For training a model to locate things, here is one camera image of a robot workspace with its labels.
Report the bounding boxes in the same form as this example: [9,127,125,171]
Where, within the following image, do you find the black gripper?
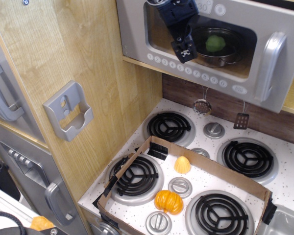
[147,0,198,64]

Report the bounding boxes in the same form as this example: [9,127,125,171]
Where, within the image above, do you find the silver microwave door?
[117,0,294,113]

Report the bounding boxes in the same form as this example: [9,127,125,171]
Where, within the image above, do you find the steel pot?
[192,27,243,68]

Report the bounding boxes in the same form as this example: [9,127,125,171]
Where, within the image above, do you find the green toy vegetable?
[205,35,226,52]

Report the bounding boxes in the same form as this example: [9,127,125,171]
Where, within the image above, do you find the hanging round metal strainer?
[193,99,212,116]

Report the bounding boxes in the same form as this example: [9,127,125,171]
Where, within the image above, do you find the back left stove burner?
[143,111,196,147]

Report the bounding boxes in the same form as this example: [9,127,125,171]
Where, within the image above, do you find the stove burner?
[216,138,279,185]
[185,190,254,235]
[143,111,196,147]
[111,154,164,206]

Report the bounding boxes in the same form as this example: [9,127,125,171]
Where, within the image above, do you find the back silver stove knob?
[203,122,225,139]

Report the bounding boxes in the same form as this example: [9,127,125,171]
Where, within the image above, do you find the silver stove knob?
[203,122,225,139]
[192,148,210,159]
[146,211,172,235]
[168,177,193,199]

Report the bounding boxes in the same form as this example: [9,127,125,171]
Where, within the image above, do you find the hanging small metal spatula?
[233,113,249,130]

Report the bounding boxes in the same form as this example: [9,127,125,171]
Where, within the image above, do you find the middle silver stove knob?
[192,148,210,159]

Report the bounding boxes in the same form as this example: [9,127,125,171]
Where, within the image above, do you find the yellow toy corn piece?
[174,156,191,174]

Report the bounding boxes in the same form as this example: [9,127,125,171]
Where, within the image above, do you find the back right stove burner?
[216,138,279,185]

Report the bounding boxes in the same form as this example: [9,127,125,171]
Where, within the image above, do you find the center silver stove knob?
[168,177,193,199]

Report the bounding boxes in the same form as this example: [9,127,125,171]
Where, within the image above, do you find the front left stove burner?
[111,154,164,206]

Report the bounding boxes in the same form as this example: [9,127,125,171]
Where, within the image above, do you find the orange toy pumpkin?
[154,190,184,215]

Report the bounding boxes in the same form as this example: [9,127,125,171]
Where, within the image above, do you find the front right stove burner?
[185,190,254,235]

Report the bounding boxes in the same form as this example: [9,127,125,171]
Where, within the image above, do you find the front silver stove knob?
[146,211,172,235]

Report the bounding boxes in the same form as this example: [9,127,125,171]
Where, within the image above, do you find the cardboard fence with black tape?
[93,137,277,235]

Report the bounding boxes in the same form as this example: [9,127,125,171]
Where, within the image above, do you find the silver ice dispenser panel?
[0,142,49,188]

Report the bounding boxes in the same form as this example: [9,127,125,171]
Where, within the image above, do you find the silver oven knob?
[99,222,120,235]

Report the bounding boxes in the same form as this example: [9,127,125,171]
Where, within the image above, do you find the silver sink basin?
[257,205,294,235]

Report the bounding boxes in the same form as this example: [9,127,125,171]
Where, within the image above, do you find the orange toy on floor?
[30,216,54,231]

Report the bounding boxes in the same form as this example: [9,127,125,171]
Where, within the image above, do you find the grey wall phone holder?
[43,80,94,142]

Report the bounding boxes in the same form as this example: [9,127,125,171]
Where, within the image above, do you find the upper silver fridge handle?
[0,58,25,122]

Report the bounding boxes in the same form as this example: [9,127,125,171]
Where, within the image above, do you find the silver fridge handle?
[0,58,25,122]
[44,182,73,226]

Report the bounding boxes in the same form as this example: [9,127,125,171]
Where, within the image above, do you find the lower silver fridge handle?
[44,182,73,226]

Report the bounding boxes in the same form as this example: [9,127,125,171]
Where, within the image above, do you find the black cable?
[0,211,26,235]

